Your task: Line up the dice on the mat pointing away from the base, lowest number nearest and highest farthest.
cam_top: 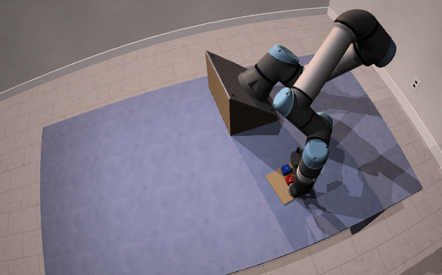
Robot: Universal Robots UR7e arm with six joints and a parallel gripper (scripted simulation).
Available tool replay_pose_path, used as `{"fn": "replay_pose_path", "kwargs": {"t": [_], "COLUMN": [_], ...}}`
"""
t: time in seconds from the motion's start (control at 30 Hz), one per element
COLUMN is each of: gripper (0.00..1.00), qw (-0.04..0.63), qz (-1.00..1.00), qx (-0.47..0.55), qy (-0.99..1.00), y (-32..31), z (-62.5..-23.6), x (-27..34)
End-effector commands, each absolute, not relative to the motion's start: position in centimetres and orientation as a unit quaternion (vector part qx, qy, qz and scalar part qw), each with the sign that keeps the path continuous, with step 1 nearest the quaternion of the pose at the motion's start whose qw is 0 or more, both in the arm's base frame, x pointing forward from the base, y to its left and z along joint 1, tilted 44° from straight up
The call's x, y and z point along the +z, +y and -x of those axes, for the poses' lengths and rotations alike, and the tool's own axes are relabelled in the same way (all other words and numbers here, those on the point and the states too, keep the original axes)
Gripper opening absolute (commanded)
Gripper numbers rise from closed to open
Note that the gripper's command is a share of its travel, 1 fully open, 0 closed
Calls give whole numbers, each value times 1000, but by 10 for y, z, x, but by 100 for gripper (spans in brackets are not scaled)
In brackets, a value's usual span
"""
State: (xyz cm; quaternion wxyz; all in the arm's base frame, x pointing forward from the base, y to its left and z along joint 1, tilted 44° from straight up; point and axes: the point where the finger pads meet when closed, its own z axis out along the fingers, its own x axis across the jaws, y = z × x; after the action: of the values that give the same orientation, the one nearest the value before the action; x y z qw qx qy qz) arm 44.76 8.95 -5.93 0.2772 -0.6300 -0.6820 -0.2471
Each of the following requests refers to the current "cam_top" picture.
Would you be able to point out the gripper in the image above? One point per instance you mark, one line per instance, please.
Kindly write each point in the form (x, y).
(302, 186)

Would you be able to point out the red die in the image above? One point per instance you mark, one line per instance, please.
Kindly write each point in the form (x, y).
(289, 179)

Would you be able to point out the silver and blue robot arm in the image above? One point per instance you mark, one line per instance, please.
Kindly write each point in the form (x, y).
(339, 53)

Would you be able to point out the blue die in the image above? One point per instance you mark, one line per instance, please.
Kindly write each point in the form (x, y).
(285, 169)

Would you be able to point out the tan flat mat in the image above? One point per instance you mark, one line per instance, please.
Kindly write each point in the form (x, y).
(278, 183)

